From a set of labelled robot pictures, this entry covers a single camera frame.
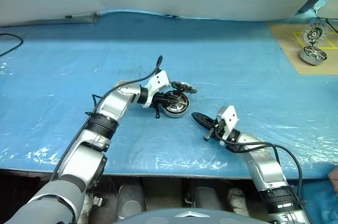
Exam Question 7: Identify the thin black cable loop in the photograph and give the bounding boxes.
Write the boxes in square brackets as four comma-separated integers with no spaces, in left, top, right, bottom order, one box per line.
[0,33,24,57]

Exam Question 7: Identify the silver motor housing copper coils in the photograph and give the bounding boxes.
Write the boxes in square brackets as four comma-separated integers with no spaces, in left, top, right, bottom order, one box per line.
[161,89,191,119]
[299,45,328,66]

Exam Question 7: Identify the grey robot torso cover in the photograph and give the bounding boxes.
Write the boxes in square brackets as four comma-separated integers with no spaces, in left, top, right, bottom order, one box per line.
[113,207,271,224]

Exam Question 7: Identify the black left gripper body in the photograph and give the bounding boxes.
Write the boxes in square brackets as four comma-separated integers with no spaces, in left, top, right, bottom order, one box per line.
[149,92,172,120]

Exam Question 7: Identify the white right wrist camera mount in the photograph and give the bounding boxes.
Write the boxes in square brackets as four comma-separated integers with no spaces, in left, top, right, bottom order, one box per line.
[215,105,240,147]

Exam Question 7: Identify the white rounded foot piece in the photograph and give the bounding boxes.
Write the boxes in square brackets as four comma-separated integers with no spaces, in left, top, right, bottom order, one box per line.
[228,188,250,217]

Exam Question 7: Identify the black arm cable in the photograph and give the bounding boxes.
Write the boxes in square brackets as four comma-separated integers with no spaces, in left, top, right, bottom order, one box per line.
[51,55,164,181]
[213,128,308,209]

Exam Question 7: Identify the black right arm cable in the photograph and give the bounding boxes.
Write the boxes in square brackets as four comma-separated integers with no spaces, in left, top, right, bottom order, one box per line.
[213,128,308,209]

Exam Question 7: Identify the blue plastic table cover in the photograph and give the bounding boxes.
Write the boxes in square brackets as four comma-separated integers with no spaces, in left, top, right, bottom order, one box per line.
[0,9,338,180]

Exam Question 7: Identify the brown cardboard mat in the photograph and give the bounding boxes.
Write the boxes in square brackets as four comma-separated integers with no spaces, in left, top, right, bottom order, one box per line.
[268,17,338,76]

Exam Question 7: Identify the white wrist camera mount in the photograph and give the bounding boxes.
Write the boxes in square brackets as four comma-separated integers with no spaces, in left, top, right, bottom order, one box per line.
[215,105,240,147]
[144,70,171,108]

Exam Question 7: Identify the dark grey rounded cylinder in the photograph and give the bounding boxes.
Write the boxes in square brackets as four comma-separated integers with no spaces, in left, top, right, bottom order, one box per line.
[117,179,147,219]
[189,180,225,211]

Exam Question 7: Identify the black ring silver spoked rotor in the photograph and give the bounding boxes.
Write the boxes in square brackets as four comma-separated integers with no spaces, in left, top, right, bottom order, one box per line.
[165,91,190,114]

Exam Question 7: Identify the person's bare hand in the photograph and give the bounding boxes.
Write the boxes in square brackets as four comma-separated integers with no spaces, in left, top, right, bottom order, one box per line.
[328,166,338,183]

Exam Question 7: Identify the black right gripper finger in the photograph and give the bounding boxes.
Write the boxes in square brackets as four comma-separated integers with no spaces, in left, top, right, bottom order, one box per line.
[191,113,213,130]
[191,112,215,125]

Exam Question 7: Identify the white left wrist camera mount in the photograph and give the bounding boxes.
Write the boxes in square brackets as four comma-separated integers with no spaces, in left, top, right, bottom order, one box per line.
[144,70,171,108]

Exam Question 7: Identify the yellow tape square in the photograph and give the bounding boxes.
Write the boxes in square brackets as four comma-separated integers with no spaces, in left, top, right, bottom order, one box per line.
[292,31,337,50]

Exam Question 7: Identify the flat gear disc part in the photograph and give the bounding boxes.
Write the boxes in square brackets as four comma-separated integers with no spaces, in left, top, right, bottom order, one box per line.
[170,80,198,95]

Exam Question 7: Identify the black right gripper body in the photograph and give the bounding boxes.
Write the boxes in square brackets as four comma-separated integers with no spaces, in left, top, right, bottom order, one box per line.
[203,118,225,142]

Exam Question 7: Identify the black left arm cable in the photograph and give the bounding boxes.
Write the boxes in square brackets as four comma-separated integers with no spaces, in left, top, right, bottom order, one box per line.
[51,55,164,181]

